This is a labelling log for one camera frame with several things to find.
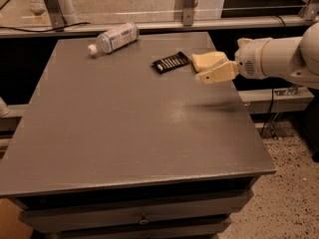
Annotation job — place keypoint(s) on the metal upright bracket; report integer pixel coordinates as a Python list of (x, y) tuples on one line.
[(187, 12)]

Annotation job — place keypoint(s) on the grey drawer cabinet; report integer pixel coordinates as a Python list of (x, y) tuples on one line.
[(105, 141)]

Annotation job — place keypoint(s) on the yellow sponge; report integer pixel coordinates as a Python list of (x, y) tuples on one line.
[(206, 61)]

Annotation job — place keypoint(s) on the black rxbar chocolate wrapper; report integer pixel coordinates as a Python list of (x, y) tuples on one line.
[(172, 62)]

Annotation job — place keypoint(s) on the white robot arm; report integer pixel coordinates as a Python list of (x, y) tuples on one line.
[(294, 59)]

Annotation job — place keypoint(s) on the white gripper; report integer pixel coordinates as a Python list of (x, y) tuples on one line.
[(248, 60)]

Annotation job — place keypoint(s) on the clear plastic water bottle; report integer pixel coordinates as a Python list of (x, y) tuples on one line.
[(115, 38)]

